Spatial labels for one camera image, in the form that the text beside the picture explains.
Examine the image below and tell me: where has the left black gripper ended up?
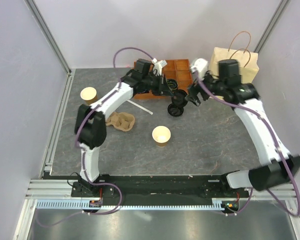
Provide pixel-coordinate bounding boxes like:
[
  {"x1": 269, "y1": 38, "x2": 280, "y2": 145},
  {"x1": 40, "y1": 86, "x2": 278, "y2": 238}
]
[{"x1": 142, "y1": 73, "x2": 174, "y2": 98}]

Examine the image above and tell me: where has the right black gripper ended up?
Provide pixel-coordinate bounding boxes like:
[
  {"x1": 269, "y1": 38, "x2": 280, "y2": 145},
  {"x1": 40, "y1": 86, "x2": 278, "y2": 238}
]
[{"x1": 185, "y1": 68, "x2": 228, "y2": 107}]

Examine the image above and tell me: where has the black cup lid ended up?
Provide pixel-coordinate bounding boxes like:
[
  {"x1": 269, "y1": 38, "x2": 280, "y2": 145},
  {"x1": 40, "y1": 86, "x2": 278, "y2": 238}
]
[
  {"x1": 171, "y1": 89, "x2": 188, "y2": 107},
  {"x1": 167, "y1": 103, "x2": 184, "y2": 117}
]

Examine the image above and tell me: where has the brown paper cup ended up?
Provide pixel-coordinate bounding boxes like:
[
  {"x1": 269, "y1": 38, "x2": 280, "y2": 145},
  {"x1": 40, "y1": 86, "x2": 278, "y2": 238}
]
[
  {"x1": 152, "y1": 125, "x2": 171, "y2": 147},
  {"x1": 80, "y1": 86, "x2": 98, "y2": 105}
]

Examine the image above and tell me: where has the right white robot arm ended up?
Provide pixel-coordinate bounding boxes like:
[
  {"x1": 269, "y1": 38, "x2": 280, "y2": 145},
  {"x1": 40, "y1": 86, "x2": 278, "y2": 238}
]
[{"x1": 186, "y1": 58, "x2": 300, "y2": 197}]

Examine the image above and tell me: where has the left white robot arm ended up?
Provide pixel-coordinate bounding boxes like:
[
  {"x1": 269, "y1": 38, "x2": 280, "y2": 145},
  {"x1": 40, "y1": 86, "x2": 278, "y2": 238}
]
[{"x1": 74, "y1": 58, "x2": 178, "y2": 197}]

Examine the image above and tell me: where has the blue yellow item in tray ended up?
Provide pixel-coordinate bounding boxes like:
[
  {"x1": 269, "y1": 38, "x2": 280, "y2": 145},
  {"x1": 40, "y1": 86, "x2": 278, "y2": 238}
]
[{"x1": 166, "y1": 79, "x2": 178, "y2": 91}]

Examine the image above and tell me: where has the orange compartment tray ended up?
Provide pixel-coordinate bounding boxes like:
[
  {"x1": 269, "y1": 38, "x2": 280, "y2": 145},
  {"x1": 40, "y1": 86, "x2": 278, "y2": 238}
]
[{"x1": 133, "y1": 59, "x2": 193, "y2": 100}]

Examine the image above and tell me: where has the cardboard cup carrier tray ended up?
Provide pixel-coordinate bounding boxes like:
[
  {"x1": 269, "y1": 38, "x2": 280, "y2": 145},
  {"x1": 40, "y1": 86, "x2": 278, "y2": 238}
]
[{"x1": 105, "y1": 112, "x2": 136, "y2": 132}]

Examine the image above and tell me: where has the kraft paper bag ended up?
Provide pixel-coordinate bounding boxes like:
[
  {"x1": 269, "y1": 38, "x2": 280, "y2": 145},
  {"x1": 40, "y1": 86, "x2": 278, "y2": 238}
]
[{"x1": 209, "y1": 31, "x2": 259, "y2": 84}]

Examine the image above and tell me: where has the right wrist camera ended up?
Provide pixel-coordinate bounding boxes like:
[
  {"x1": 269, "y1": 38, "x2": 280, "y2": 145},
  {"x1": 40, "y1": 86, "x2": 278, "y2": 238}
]
[{"x1": 189, "y1": 58, "x2": 209, "y2": 80}]

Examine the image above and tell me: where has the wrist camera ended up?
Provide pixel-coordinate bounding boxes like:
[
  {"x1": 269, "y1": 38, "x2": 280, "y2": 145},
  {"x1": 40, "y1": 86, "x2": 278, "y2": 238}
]
[
  {"x1": 151, "y1": 58, "x2": 168, "y2": 76},
  {"x1": 189, "y1": 58, "x2": 209, "y2": 80}
]

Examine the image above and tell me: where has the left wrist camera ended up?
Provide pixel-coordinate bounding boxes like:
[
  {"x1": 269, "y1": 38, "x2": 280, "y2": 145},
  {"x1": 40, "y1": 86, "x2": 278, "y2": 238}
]
[{"x1": 151, "y1": 58, "x2": 168, "y2": 76}]

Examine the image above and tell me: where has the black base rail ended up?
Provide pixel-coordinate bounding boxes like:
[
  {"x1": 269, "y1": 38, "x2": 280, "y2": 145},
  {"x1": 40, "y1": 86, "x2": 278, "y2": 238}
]
[{"x1": 71, "y1": 174, "x2": 249, "y2": 199}]

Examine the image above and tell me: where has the grey cable duct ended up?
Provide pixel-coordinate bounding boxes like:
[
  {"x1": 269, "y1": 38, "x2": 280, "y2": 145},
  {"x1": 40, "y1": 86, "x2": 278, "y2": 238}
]
[{"x1": 36, "y1": 199, "x2": 226, "y2": 211}]

